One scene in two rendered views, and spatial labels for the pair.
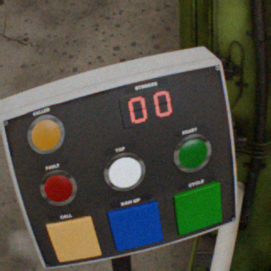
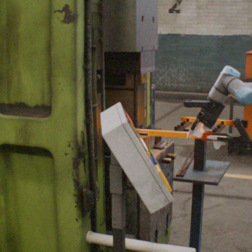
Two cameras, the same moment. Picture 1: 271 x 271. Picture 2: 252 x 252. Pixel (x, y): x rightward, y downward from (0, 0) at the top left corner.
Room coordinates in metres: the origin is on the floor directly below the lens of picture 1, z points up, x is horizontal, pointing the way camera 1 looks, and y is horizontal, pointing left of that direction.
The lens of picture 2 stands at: (0.48, 1.35, 1.44)
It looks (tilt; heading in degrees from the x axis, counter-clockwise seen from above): 12 degrees down; 283
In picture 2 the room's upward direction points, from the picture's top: straight up
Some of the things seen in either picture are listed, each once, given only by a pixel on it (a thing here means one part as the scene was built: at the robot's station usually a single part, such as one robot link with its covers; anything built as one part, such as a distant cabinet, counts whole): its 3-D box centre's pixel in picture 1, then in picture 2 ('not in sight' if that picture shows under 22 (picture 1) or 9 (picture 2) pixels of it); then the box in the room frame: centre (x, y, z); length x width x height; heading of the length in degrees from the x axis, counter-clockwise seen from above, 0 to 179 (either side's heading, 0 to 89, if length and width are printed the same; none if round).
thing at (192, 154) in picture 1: (192, 153); not in sight; (0.76, -0.08, 1.09); 0.05 x 0.03 x 0.04; 82
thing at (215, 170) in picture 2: not in sight; (199, 170); (0.60, -1.06, 0.67); 0.40 x 0.30 x 0.02; 80
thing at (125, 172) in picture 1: (124, 172); not in sight; (0.73, 0.02, 1.09); 0.05 x 0.03 x 0.04; 82
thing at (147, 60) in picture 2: not in sight; (103, 61); (1.02, -0.56, 1.32); 0.42 x 0.20 x 0.10; 172
